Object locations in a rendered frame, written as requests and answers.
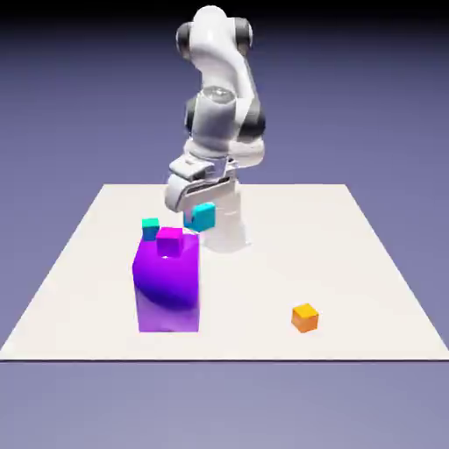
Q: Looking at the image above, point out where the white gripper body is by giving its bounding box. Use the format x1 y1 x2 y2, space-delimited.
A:
163 173 237 214

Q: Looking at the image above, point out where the small cyan cube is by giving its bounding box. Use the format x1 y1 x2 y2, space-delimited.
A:
182 202 217 233

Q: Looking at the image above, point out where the small teal cube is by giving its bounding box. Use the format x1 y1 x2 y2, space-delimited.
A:
141 217 160 243

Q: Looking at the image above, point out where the small magenta cube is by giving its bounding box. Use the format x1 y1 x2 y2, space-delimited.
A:
155 226 184 259

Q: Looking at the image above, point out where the small orange cube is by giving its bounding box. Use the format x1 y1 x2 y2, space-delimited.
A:
290 303 320 334

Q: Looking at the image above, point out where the large purple box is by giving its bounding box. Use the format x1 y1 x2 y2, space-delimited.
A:
132 229 201 333

